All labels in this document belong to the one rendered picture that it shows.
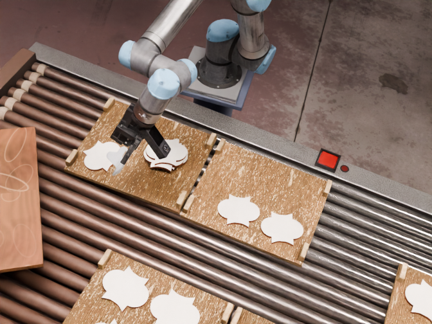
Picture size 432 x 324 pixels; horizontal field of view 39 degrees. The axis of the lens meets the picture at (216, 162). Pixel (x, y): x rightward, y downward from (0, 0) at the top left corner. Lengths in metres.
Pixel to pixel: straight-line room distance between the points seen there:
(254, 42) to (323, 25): 2.15
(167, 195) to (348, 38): 2.49
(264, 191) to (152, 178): 0.38
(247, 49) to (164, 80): 0.64
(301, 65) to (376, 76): 0.48
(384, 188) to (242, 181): 0.50
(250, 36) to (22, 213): 0.93
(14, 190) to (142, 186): 0.40
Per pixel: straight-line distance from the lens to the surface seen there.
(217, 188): 1.99
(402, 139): 3.67
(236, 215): 1.93
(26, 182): 1.88
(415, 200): 2.19
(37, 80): 2.34
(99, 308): 1.77
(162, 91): 1.57
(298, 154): 2.16
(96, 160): 2.03
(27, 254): 1.75
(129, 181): 1.99
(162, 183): 1.99
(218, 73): 2.34
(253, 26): 2.02
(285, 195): 2.02
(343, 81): 3.86
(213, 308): 1.78
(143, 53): 1.71
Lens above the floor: 2.55
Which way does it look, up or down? 52 degrees down
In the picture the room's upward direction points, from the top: 10 degrees clockwise
